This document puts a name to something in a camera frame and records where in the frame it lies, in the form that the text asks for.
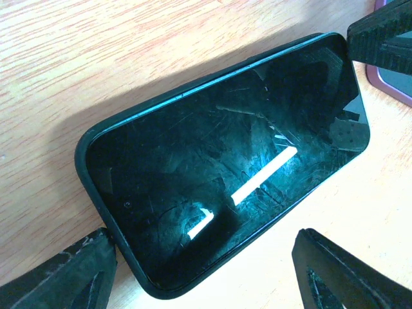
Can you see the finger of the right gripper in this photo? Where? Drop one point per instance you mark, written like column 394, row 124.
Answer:
column 377, row 39

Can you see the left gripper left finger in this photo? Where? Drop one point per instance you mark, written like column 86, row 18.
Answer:
column 80, row 276

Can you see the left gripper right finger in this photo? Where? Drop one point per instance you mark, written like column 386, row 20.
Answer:
column 330, row 277

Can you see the black phone case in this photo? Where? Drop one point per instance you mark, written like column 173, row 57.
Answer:
column 93, row 193

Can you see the dark green phone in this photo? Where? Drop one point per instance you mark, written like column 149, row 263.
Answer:
column 225, row 161

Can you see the pink phone black screen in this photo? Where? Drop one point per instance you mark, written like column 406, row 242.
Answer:
column 396, row 84

